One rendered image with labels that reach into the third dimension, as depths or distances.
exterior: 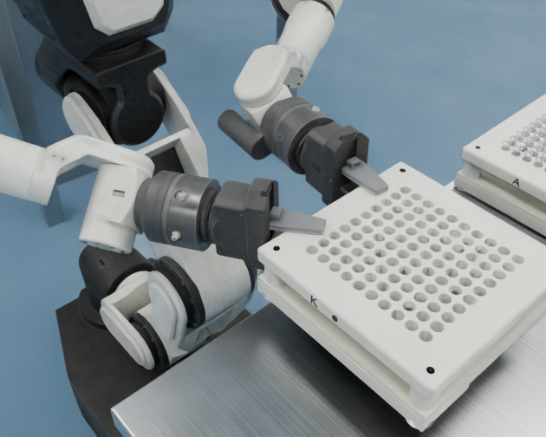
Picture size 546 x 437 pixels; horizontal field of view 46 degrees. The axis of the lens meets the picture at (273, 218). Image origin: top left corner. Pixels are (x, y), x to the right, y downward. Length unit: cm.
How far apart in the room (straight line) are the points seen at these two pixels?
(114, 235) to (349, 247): 28
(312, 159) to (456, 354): 34
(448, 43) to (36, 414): 249
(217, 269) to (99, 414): 56
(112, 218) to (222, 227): 13
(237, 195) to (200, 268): 41
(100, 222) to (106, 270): 81
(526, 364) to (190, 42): 273
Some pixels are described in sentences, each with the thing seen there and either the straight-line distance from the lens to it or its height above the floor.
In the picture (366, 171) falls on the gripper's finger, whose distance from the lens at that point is 82.
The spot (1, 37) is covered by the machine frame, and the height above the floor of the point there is 67.
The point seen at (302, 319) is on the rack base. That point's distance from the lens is 72.
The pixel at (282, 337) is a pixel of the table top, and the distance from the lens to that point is 79.
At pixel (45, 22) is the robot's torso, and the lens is 105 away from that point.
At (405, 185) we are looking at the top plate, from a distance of 82.
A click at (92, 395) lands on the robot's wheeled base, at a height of 17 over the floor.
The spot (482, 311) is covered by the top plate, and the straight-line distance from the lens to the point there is 69.
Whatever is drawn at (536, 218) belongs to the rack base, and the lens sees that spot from 97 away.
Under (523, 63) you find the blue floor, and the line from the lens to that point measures 330.
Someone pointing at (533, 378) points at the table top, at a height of 85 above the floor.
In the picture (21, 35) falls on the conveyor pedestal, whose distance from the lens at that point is 218.
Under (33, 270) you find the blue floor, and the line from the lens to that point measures 216.
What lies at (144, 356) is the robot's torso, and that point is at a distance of 148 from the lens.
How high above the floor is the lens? 147
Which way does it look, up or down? 42 degrees down
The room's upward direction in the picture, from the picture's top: straight up
